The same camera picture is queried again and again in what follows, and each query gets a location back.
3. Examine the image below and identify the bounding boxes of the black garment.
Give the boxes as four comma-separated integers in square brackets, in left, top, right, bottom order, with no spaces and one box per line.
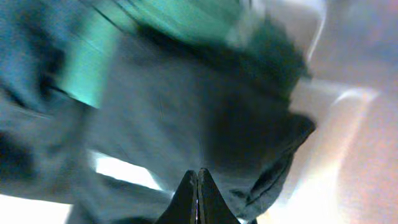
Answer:
[1,28,315,223]

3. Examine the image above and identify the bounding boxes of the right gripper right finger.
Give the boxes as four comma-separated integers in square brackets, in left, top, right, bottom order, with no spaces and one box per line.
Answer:
[198,169,240,224]

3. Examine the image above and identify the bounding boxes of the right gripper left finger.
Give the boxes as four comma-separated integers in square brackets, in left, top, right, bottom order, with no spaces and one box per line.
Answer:
[155,170,197,224]

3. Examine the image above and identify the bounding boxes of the dark green garment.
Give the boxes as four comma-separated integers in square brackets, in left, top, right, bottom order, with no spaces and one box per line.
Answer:
[1,0,309,113]

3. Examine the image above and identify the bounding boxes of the clear plastic storage bin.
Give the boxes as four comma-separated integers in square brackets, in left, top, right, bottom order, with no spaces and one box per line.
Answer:
[1,1,397,223]

